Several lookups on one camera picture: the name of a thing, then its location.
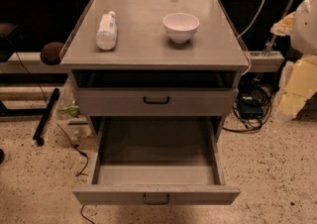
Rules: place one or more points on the clear plastic bag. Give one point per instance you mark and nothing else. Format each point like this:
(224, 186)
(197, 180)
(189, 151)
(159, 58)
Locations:
(67, 116)

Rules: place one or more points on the white ceramic bowl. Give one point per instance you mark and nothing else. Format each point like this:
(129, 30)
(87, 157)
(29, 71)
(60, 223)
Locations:
(180, 27)

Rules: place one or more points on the white plastic bottle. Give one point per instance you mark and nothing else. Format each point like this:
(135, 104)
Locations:
(106, 36)

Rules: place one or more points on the black stand leg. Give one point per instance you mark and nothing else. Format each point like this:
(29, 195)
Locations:
(44, 112)

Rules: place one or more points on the grey top drawer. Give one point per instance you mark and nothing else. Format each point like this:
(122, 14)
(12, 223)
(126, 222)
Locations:
(155, 102)

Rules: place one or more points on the brown round object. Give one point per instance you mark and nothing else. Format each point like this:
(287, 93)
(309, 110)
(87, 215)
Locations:
(50, 53)

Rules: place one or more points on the grey drawer cabinet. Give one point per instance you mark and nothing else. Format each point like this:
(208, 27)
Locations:
(146, 58)

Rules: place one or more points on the grey drawer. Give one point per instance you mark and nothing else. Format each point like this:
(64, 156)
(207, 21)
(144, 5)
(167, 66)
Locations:
(156, 161)
(155, 102)

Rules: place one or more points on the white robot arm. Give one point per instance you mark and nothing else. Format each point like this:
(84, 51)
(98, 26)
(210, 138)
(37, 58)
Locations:
(301, 26)

